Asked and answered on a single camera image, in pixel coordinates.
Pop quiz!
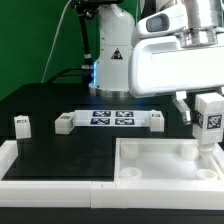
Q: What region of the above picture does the white U-shaped fence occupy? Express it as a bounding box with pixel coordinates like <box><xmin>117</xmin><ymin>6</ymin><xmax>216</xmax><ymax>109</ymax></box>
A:
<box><xmin>0</xmin><ymin>140</ymin><xmax>224</xmax><ymax>210</ymax></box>

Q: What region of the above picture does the black cable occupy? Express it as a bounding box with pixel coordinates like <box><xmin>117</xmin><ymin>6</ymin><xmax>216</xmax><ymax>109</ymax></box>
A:
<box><xmin>46</xmin><ymin>66</ymin><xmax>84</xmax><ymax>84</ymax></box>

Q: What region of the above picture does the white base tag plate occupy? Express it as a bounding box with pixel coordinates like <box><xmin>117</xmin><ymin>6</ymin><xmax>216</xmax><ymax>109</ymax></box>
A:
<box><xmin>75</xmin><ymin>110</ymin><xmax>149</xmax><ymax>127</ymax></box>

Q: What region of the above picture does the black camera pole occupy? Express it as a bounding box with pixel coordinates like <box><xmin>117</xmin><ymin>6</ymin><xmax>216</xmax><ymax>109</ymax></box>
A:
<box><xmin>70</xmin><ymin>0</ymin><xmax>124</xmax><ymax>84</ymax></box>

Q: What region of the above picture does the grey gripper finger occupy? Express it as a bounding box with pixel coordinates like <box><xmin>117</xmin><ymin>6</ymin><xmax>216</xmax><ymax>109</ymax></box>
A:
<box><xmin>172</xmin><ymin>91</ymin><xmax>192</xmax><ymax>125</ymax></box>

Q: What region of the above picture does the white cable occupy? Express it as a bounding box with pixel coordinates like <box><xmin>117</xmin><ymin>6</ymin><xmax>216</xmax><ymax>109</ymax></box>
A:
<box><xmin>41</xmin><ymin>0</ymin><xmax>73</xmax><ymax>84</ymax></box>

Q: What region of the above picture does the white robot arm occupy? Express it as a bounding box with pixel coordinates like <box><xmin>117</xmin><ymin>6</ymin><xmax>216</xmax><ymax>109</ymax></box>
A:
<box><xmin>90</xmin><ymin>0</ymin><xmax>224</xmax><ymax>124</ymax></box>

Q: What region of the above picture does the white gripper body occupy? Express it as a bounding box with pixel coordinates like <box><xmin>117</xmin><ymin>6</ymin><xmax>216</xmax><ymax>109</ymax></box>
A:
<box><xmin>128</xmin><ymin>33</ymin><xmax>224</xmax><ymax>98</ymax></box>

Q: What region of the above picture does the white square tabletop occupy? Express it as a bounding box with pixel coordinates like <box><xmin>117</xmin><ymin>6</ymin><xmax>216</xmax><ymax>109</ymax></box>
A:
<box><xmin>114</xmin><ymin>138</ymin><xmax>224</xmax><ymax>181</ymax></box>

